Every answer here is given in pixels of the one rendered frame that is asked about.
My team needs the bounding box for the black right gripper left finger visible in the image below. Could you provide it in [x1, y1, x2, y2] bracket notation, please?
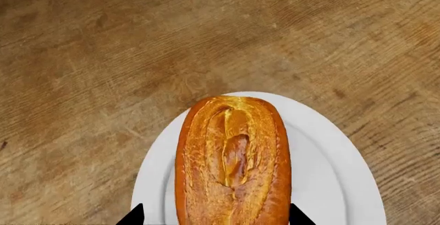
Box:
[115, 202, 144, 225]

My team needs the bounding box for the golden brown bread loaf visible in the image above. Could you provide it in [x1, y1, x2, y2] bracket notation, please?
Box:
[174, 95, 292, 225]

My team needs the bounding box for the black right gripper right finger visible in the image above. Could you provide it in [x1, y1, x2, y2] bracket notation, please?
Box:
[290, 202, 318, 225]

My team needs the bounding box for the white oval plate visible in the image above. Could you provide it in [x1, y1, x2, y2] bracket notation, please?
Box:
[131, 91, 388, 225]

